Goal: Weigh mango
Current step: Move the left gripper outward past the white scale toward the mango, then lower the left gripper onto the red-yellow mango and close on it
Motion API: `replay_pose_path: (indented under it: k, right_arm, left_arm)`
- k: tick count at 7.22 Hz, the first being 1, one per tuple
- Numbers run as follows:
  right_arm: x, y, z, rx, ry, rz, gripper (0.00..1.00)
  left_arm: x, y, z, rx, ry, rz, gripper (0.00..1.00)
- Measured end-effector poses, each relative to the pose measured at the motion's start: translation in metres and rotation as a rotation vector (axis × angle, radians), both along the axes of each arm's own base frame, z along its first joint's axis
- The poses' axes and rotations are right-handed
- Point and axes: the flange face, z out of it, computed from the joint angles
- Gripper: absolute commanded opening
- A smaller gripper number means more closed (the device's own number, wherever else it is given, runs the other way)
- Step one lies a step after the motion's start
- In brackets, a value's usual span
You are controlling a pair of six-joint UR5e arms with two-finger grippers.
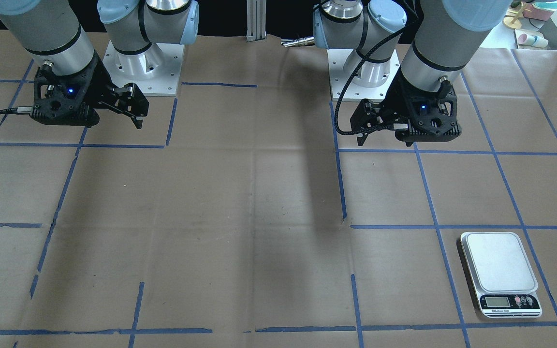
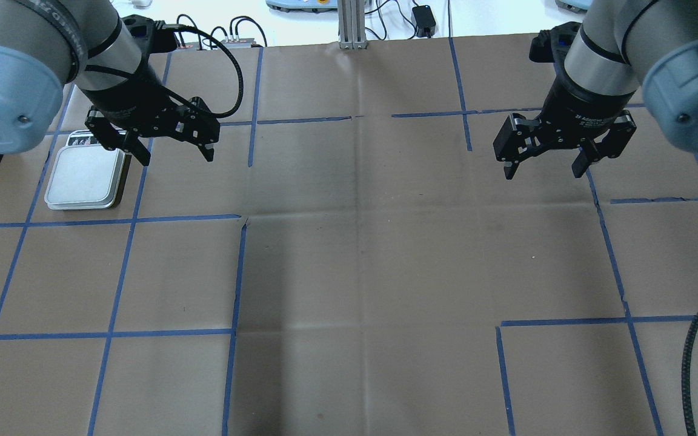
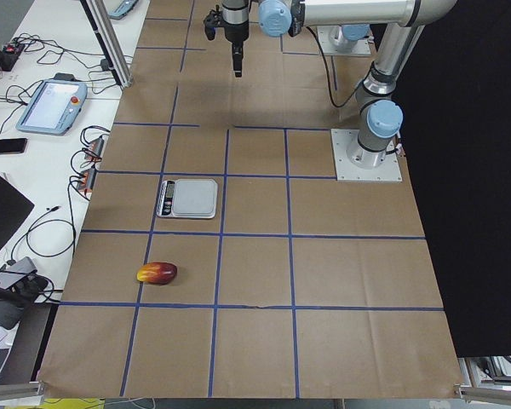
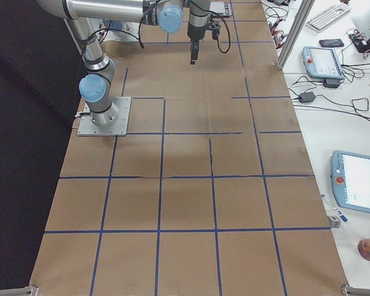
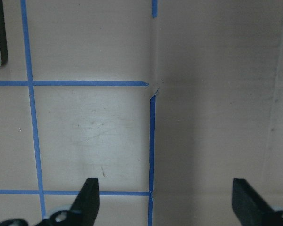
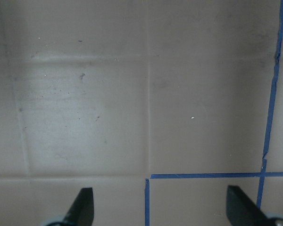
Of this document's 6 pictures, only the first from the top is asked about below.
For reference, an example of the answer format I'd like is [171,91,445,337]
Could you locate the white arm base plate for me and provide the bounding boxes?
[327,49,400,102]
[103,42,186,97]

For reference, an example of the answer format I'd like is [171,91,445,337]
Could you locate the pastel cups on shelf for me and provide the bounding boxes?
[503,0,557,49]

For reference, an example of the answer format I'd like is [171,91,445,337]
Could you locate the aluminium profile post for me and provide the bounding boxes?
[246,0,267,43]

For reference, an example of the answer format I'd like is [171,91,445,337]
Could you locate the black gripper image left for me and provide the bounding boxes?
[29,52,149,130]

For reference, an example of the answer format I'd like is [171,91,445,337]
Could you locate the white digital kitchen scale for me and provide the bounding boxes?
[460,232,543,319]

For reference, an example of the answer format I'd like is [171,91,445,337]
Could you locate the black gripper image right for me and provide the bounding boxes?
[350,71,462,147]

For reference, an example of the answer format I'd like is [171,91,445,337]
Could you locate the silver metal tool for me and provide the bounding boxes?
[281,37,315,48]

